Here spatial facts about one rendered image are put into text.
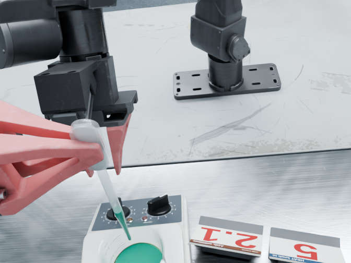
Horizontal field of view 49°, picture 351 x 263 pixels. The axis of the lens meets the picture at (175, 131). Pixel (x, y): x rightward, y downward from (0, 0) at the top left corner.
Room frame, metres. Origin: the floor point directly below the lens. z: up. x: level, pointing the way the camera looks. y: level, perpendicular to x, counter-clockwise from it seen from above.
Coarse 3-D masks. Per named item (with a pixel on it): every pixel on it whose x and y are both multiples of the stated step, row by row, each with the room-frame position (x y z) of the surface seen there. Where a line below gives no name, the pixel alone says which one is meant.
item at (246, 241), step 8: (200, 232) 0.24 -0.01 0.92; (208, 232) 0.24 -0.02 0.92; (216, 232) 0.24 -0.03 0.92; (224, 232) 0.24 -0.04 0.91; (232, 232) 0.24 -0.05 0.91; (200, 240) 0.22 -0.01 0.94; (208, 240) 0.22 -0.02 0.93; (216, 240) 0.22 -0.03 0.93; (224, 240) 0.22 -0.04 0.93; (232, 240) 0.22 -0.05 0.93; (240, 240) 0.22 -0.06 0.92; (248, 240) 0.22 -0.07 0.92; (256, 240) 0.22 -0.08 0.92; (248, 248) 0.20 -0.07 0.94; (256, 248) 0.20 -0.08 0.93
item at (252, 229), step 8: (200, 216) 0.27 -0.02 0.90; (200, 224) 0.26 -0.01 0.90; (208, 224) 0.26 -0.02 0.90; (216, 224) 0.26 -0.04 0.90; (224, 224) 0.26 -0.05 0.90; (232, 224) 0.25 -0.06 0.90; (240, 224) 0.25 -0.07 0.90; (248, 224) 0.25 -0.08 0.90; (256, 224) 0.25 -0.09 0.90; (240, 232) 0.24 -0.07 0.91; (248, 232) 0.24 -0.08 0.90; (256, 232) 0.24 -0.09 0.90; (208, 248) 0.22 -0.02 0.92; (216, 248) 0.21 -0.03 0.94; (224, 248) 0.20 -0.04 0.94; (232, 256) 0.21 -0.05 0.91; (240, 256) 0.20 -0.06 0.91; (248, 256) 0.20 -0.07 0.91
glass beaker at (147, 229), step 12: (120, 228) 0.19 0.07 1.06; (132, 228) 0.19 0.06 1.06; (144, 228) 0.19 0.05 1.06; (156, 228) 0.18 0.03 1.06; (108, 240) 0.18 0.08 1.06; (120, 240) 0.19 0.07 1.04; (132, 240) 0.19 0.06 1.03; (144, 240) 0.19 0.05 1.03; (156, 240) 0.18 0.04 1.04; (108, 252) 0.17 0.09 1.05; (120, 252) 0.18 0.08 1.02
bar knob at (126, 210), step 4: (120, 200) 0.29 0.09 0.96; (120, 204) 0.28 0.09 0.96; (124, 208) 0.28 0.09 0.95; (128, 208) 0.28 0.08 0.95; (108, 212) 0.28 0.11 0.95; (112, 212) 0.27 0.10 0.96; (124, 212) 0.27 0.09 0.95; (128, 212) 0.27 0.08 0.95; (108, 216) 0.27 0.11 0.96; (112, 216) 0.27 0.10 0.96
